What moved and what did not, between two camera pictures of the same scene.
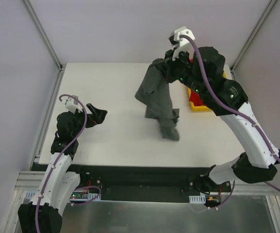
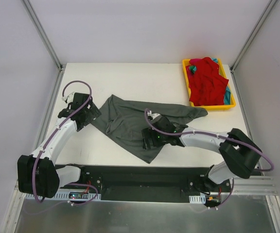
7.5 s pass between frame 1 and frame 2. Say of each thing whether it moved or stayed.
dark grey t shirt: moved
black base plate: stayed
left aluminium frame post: stayed
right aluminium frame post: stayed
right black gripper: moved
